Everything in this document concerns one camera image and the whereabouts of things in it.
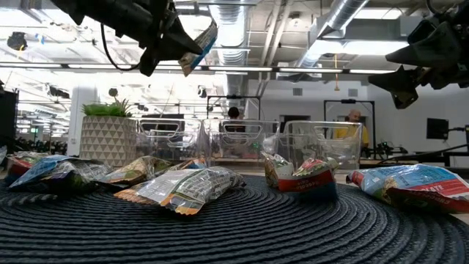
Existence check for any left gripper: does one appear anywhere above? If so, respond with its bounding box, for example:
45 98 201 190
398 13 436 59
51 0 204 78

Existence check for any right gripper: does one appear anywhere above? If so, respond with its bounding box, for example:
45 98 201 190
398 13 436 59
368 0 469 110

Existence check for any blue and orange granola bar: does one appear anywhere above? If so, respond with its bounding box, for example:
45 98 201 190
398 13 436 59
178 18 219 78

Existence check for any red green snack packet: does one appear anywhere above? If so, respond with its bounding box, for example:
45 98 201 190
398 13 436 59
346 163 469 216

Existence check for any blue granola bar orange picture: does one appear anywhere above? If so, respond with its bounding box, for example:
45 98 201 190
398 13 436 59
166 157 208 172

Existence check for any green and yellow granola bar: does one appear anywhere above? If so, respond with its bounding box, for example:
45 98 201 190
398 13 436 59
97 155 173 186

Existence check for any silver and green granola bar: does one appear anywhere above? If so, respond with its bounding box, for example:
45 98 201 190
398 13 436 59
54 160 114 191

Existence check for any red and white granola bar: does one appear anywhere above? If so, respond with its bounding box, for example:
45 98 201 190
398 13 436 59
262 150 340 201

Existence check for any blue oatmeal raisin granola bar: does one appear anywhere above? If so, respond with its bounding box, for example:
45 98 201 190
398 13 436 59
9 154 80 190

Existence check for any black monitor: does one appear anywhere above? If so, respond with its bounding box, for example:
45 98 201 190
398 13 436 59
426 117 450 140

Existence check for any long ceiling light strip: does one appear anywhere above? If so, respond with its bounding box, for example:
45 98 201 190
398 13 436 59
0 62 396 75

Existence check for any person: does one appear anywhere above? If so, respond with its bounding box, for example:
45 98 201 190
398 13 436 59
223 106 246 133
333 109 371 150

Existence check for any clear plastic bin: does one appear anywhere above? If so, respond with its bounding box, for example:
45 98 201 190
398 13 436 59
136 117 204 164
270 120 364 173
202 119 281 168

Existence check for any succulent in triangle-pattern pot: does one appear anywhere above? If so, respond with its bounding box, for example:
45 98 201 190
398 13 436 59
79 97 139 168

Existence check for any black cabinet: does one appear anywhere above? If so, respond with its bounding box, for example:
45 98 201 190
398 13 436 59
0 82 19 151

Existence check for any round dark woven placemat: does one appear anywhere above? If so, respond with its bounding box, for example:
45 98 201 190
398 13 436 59
0 174 469 264

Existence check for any silver ventilation duct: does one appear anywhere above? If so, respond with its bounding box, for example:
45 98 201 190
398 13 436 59
292 0 371 70
209 0 254 97

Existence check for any black workstation frame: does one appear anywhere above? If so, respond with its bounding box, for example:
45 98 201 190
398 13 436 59
206 94 262 122
323 98 377 147

